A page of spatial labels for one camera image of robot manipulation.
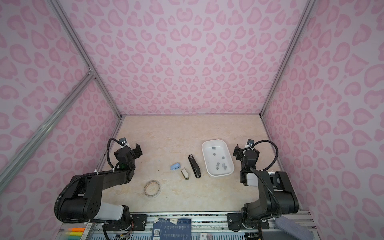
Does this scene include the blue mini stapler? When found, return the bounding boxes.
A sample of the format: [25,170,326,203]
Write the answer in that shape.
[171,163,181,171]

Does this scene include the black stapler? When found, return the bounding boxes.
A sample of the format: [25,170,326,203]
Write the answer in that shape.
[188,155,202,179]

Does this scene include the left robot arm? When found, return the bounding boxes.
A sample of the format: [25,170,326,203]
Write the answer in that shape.
[54,138,143,228]

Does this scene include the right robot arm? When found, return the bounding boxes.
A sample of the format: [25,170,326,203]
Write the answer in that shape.
[227,139,299,232]

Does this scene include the white plastic tray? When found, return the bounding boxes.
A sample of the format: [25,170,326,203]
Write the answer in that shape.
[202,140,235,177]

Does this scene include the clear tape roll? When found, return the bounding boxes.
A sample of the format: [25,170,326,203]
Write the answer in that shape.
[144,180,161,198]

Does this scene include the grey cloth pad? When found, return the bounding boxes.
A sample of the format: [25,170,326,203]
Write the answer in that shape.
[275,216,314,240]

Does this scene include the highlighter marker set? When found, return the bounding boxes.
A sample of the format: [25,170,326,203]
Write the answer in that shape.
[65,223,94,240]

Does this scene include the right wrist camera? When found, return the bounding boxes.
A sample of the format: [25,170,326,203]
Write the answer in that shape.
[246,139,255,149]

